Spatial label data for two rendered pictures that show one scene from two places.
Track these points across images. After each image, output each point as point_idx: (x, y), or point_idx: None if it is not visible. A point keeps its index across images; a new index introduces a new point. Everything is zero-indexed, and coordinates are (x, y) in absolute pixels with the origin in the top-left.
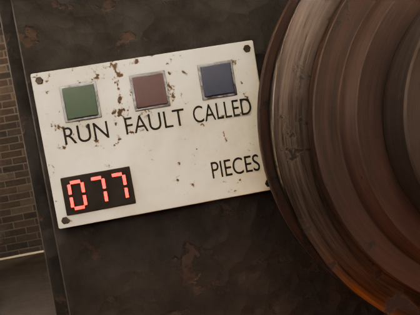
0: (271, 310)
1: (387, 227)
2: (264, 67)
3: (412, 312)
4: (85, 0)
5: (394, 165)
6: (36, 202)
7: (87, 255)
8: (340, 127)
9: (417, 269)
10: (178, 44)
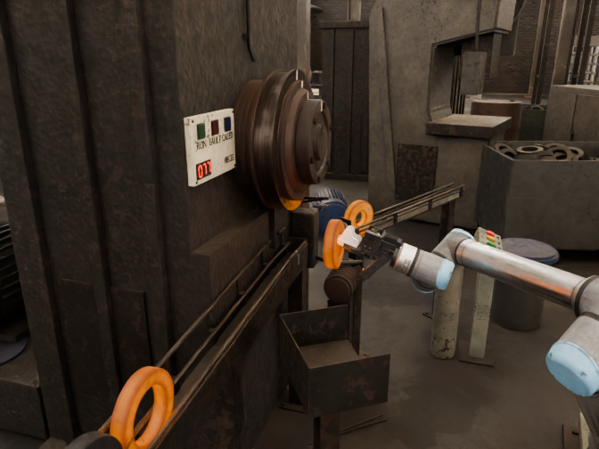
0: (228, 215)
1: (291, 176)
2: (253, 122)
3: (285, 203)
4: (195, 85)
5: (297, 158)
6: (151, 177)
7: (193, 198)
8: (285, 145)
9: (291, 189)
10: (214, 107)
